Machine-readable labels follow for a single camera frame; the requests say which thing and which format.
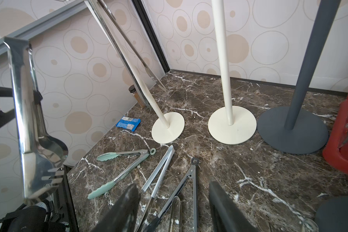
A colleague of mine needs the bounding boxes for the blue snack packet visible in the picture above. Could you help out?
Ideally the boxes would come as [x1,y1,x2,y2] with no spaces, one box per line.
[116,117,141,132]

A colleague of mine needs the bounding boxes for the black handled steel tongs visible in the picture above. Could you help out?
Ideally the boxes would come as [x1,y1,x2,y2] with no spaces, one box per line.
[143,157,200,232]

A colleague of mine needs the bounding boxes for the mint green silicone tongs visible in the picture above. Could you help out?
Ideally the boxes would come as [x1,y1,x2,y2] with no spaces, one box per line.
[87,147,157,200]

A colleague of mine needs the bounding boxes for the white handled steel tongs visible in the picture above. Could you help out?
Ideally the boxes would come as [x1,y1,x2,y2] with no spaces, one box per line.
[135,145,175,232]

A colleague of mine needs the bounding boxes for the red polka dot toaster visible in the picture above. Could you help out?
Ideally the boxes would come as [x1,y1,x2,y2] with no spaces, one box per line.
[322,96,348,175]

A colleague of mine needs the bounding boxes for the dark grey rack back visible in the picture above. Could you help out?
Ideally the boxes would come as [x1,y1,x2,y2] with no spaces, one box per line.
[257,1,341,154]

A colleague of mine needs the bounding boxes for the diagonal aluminium frame bar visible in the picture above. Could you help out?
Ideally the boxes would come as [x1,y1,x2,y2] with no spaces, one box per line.
[0,1,87,56]

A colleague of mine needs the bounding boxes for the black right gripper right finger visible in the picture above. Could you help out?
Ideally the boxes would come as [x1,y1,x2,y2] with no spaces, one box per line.
[209,181,258,232]

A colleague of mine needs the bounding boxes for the cream utensil rack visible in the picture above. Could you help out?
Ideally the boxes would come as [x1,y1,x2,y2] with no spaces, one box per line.
[117,43,185,144]
[208,1,257,145]

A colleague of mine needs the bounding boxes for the brown spice jar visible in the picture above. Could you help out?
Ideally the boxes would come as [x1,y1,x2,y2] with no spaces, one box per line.
[129,85,146,109]

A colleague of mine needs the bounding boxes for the slim steel tongs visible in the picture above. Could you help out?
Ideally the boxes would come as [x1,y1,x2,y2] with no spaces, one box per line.
[3,37,68,206]

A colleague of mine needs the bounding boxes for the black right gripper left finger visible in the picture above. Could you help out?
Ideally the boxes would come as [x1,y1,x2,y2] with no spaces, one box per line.
[91,184,140,232]

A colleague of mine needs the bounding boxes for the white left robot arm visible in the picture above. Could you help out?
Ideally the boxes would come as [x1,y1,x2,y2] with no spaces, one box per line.
[0,87,79,232]

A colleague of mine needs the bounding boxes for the dark grey rack near toaster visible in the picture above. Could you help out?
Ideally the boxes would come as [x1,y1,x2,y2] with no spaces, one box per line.
[314,196,348,232]

